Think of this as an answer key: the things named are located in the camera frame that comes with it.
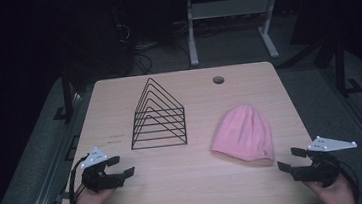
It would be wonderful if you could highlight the black metal stand post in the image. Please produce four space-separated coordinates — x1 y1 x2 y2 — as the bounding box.
48 65 76 124
331 35 362 99

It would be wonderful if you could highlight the black wire file rack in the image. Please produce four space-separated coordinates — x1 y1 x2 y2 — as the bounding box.
124 74 189 151

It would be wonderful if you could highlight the grey metal desk frame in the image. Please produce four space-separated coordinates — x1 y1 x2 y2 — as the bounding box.
183 0 286 68

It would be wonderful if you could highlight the person's right hand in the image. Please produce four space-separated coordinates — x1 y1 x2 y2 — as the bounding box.
305 172 358 204

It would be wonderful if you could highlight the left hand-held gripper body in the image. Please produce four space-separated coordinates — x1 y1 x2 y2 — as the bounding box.
78 144 127 195

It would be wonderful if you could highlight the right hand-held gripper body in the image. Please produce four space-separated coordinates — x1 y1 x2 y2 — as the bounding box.
287 131 362 192

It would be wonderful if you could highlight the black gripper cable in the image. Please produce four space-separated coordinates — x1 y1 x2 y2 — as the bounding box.
65 154 94 204

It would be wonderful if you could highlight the pink knit beanie hat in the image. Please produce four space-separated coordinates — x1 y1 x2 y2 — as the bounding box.
206 101 277 172

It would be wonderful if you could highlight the tangle of black floor cables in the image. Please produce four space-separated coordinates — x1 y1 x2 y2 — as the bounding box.
115 20 155 78

